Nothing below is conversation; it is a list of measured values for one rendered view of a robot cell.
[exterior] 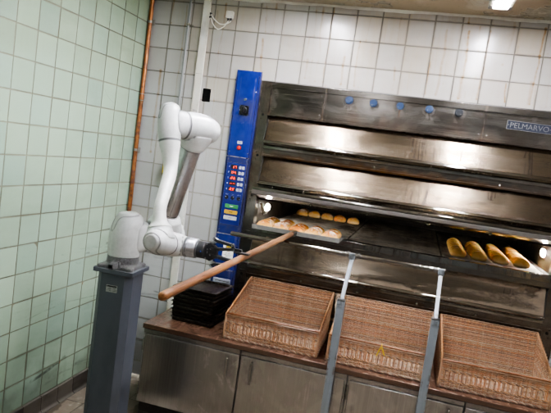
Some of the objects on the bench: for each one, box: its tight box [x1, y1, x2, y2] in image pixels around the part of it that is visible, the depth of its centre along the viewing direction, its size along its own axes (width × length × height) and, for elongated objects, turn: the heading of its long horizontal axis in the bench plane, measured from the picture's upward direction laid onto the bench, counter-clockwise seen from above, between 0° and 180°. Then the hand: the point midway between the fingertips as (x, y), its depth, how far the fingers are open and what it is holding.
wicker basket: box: [325, 294, 434, 382], centre depth 323 cm, size 49×56×28 cm
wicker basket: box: [222, 276, 335, 358], centre depth 337 cm, size 49×56×28 cm
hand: (241, 257), depth 246 cm, fingers closed on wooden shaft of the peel, 3 cm apart
